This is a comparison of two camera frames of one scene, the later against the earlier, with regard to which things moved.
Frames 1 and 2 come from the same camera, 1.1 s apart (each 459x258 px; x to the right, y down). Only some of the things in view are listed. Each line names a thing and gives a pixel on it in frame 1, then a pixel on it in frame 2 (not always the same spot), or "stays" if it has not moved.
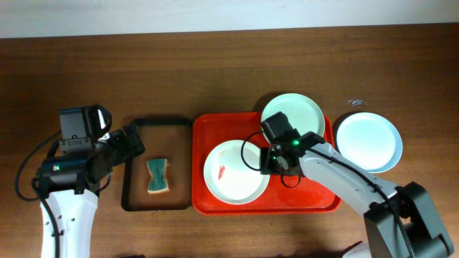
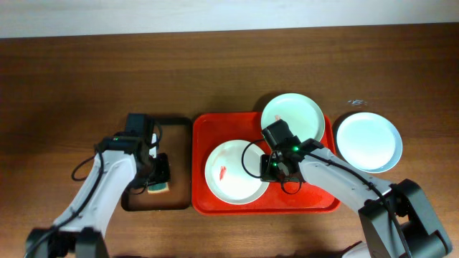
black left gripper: x=133 y=140 → x=160 y=172
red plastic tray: x=209 y=129 stays
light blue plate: x=368 y=140 stays
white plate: x=232 y=172 stays
